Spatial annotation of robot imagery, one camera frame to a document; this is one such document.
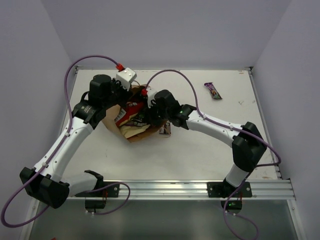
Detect brown paper bag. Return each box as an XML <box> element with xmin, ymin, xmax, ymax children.
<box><xmin>102</xmin><ymin>85</ymin><xmax>171</xmax><ymax>143</ymax></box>

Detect red snack packet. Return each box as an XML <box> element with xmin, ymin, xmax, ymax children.
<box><xmin>114</xmin><ymin>101</ymin><xmax>145</xmax><ymax>127</ymax></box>

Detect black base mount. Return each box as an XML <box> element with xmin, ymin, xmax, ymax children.
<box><xmin>206</xmin><ymin>181</ymin><xmax>253</xmax><ymax>214</ymax></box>
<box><xmin>75</xmin><ymin>181</ymin><xmax>120</xmax><ymax>212</ymax></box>

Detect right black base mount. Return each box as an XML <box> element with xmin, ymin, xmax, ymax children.
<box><xmin>206</xmin><ymin>181</ymin><xmax>253</xmax><ymax>214</ymax></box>

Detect aluminium mounting rail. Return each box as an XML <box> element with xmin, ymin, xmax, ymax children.
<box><xmin>32</xmin><ymin>179</ymin><xmax>293</xmax><ymax>201</ymax></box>

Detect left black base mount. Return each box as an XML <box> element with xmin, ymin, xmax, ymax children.
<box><xmin>75</xmin><ymin>181</ymin><xmax>120</xmax><ymax>212</ymax></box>

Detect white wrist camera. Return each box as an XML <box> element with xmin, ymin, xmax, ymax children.
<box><xmin>115</xmin><ymin>63</ymin><xmax>137</xmax><ymax>92</ymax></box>
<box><xmin>140</xmin><ymin>86</ymin><xmax>158</xmax><ymax>108</ymax></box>

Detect purple candy packet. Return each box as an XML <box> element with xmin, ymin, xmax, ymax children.
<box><xmin>203</xmin><ymin>82</ymin><xmax>223</xmax><ymax>100</ymax></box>

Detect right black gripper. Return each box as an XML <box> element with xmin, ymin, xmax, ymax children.
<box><xmin>143</xmin><ymin>99</ymin><xmax>171</xmax><ymax>127</ymax></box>

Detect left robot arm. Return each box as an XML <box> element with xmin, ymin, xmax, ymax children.
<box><xmin>19</xmin><ymin>70</ymin><xmax>137</xmax><ymax>209</ymax></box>

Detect cream snack packet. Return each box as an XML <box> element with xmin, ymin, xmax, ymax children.
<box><xmin>119</xmin><ymin>124</ymin><xmax>150</xmax><ymax>139</ymax></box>

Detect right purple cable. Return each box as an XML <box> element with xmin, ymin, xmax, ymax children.
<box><xmin>146</xmin><ymin>69</ymin><xmax>282</xmax><ymax>240</ymax></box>

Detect brown M&M's packet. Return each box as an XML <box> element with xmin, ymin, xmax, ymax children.
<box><xmin>128</xmin><ymin>117</ymin><xmax>149</xmax><ymax>127</ymax></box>
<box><xmin>159</xmin><ymin>121</ymin><xmax>171</xmax><ymax>137</ymax></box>

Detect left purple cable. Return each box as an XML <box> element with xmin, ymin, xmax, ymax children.
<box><xmin>1</xmin><ymin>54</ymin><xmax>125</xmax><ymax>228</ymax></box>

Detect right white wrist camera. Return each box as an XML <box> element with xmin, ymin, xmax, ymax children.
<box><xmin>140</xmin><ymin>86</ymin><xmax>158</xmax><ymax>108</ymax></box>

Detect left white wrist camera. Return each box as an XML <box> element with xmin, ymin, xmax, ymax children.
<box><xmin>115</xmin><ymin>63</ymin><xmax>137</xmax><ymax>92</ymax></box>

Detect purple cable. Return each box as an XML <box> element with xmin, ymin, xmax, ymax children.
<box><xmin>146</xmin><ymin>69</ymin><xmax>282</xmax><ymax>240</ymax></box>
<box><xmin>1</xmin><ymin>54</ymin><xmax>125</xmax><ymax>228</ymax></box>

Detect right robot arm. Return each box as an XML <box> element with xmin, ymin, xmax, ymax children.
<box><xmin>142</xmin><ymin>87</ymin><xmax>267</xmax><ymax>197</ymax></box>

